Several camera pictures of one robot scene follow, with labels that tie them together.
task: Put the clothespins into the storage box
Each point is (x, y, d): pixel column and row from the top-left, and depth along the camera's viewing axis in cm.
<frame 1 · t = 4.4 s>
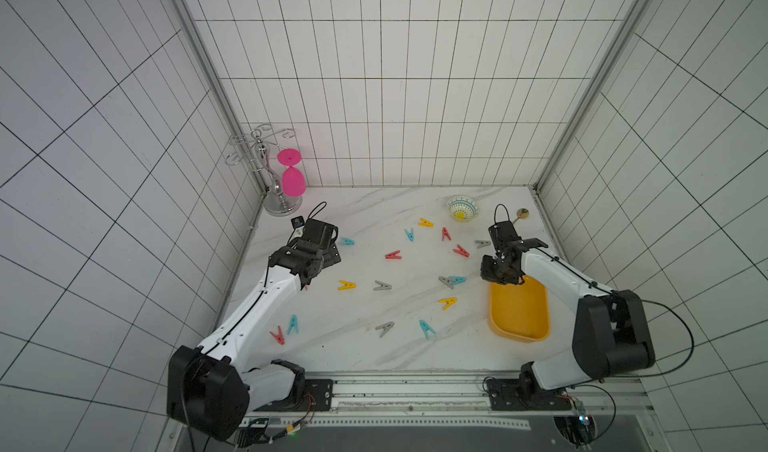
left hand: (313, 261, 82), fingers open
right hand: (478, 273, 90), fingers closed
yellow storage box: (519, 312, 89), on the table
pink plastic wine glass: (294, 183, 109), point 12 cm above the table
patterned yellow blue bowl: (463, 208, 112), point 3 cm above the table
yellow clothespin far centre: (425, 222, 111), on the table
red clothespin far upright: (445, 232, 108), on the table
red clothespin near box: (461, 251, 102), on the table
red clothespin centre: (393, 256, 102), on the table
yellow clothespin centre left: (347, 285, 94), on the table
grey clothespin centre: (382, 286, 94), on the table
grey clothespin centre right: (446, 281, 95), on the table
teal clothespin centre right: (456, 280, 95), on the table
yellow clothespin near box: (449, 303, 91), on the table
grey clothespin front: (386, 328, 85), on the table
teal clothespin front: (427, 329, 85), on the table
teal clothespin front left: (294, 323, 87), on the table

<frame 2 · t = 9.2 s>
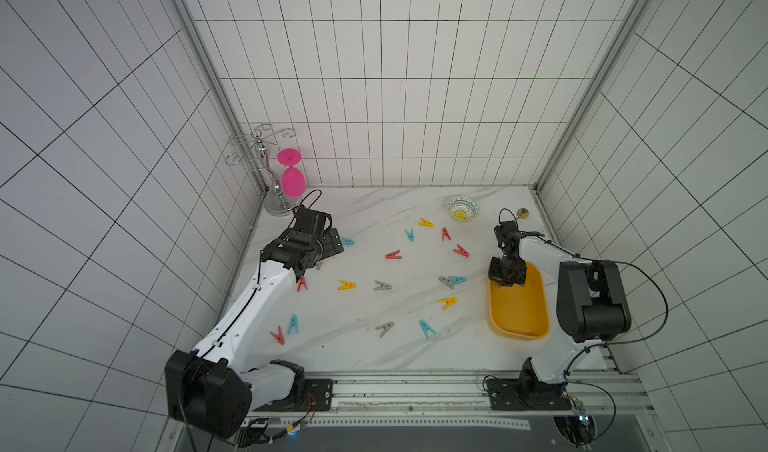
left hand: (319, 250, 81), fingers open
right hand: (490, 278, 94), fingers closed
the named things where they were.

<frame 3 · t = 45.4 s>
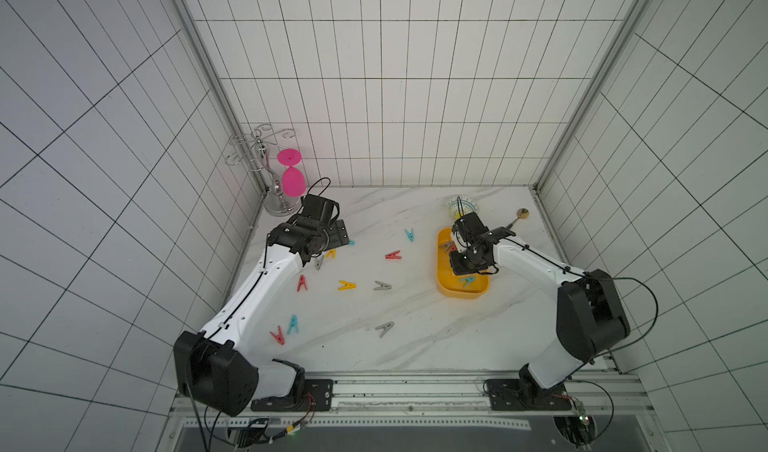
left hand: (324, 242, 81), fingers open
right hand: (446, 266, 91), fingers closed
yellow storage box: (456, 286, 93), on the table
teal clothespin front: (468, 280, 94), point 2 cm above the table
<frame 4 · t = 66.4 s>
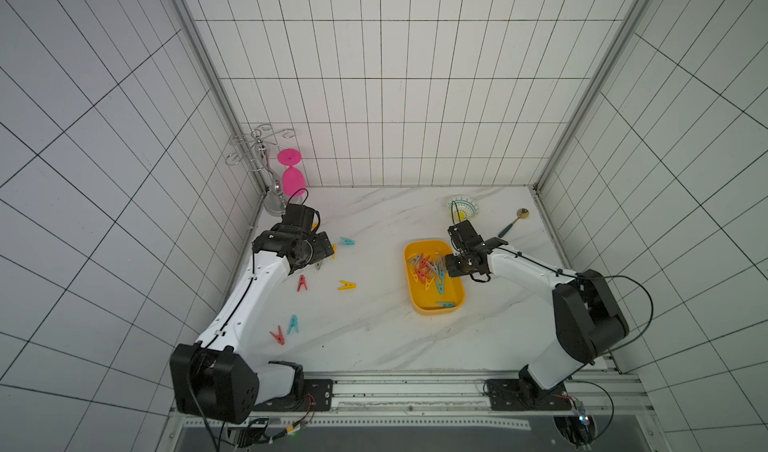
left hand: (311, 259, 81), fingers open
right hand: (443, 265, 92), fingers closed
yellow storage box: (432, 291, 92), point 2 cm above the table
teal clothespin front: (447, 305, 89), point 2 cm above the table
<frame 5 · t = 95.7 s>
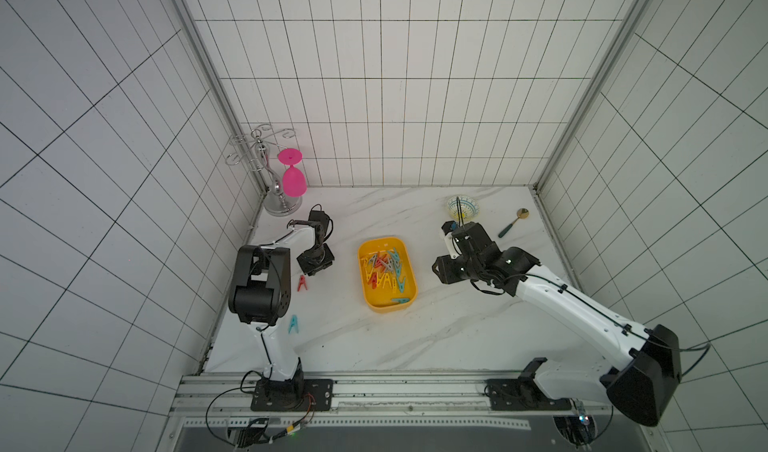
left hand: (319, 271, 95), fingers open
right hand: (429, 268, 78), fingers open
yellow storage box: (387, 274, 96), on the table
red clothespin near box: (379, 261, 98), point 2 cm above the table
red clothespin far upright: (374, 280, 94), point 2 cm above the table
teal clothespin centre right: (401, 285, 93), point 2 cm above the table
